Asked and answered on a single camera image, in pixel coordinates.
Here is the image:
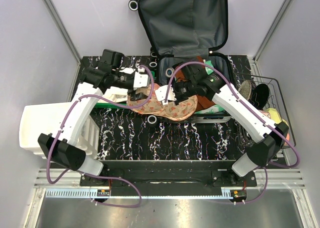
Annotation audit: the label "pink floral garment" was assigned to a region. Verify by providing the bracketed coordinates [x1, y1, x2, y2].
[132, 84, 198, 121]

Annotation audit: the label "brown garment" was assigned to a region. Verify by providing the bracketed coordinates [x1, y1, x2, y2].
[175, 56, 215, 111]

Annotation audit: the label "space astronaut hard-shell suitcase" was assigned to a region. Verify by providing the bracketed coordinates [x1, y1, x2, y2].
[128, 0, 235, 126]

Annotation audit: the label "white towel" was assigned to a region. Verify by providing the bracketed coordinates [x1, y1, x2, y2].
[103, 86, 128, 103]

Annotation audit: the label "teal green garment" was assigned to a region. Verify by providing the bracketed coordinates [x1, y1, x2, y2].
[196, 59, 223, 114]

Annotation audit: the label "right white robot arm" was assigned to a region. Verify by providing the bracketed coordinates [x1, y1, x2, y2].
[172, 79, 289, 186]

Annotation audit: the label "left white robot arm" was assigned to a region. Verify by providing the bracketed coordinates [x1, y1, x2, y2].
[38, 66, 154, 186]

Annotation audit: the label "green plastic tray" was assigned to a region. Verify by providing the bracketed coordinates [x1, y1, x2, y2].
[94, 100, 130, 109]

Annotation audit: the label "blue lid round jar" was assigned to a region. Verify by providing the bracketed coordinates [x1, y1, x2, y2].
[165, 68, 175, 78]

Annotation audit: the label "grey woven round coaster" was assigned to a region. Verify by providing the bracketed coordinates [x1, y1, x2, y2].
[238, 80, 252, 100]

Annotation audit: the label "black round object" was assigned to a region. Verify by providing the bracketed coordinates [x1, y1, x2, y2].
[250, 84, 270, 110]

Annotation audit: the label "yellow mug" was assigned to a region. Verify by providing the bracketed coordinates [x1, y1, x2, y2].
[265, 108, 283, 124]

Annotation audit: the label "white stacked storage bins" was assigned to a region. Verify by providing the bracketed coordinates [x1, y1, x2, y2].
[19, 103, 100, 159]

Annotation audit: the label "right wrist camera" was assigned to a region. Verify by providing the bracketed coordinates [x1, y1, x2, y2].
[182, 64, 208, 83]

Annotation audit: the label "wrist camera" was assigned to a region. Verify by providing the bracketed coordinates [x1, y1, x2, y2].
[182, 64, 208, 83]
[98, 49, 124, 68]

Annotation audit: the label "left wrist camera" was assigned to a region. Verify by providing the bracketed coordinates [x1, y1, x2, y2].
[98, 49, 124, 68]

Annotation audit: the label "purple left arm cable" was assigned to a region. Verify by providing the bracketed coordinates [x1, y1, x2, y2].
[46, 65, 155, 208]

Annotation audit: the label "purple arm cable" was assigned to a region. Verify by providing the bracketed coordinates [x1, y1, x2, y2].
[46, 65, 155, 208]
[163, 61, 301, 205]

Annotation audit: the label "black wire basket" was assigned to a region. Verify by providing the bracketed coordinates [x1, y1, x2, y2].
[236, 74, 296, 145]

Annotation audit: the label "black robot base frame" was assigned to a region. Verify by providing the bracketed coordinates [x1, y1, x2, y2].
[79, 159, 258, 197]

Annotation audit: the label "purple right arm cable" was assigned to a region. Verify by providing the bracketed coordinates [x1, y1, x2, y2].
[163, 61, 301, 205]

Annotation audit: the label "white cable duct strip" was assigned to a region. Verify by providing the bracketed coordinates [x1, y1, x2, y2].
[45, 187, 247, 200]

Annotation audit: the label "aluminium rail frame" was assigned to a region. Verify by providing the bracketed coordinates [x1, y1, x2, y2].
[23, 0, 320, 228]

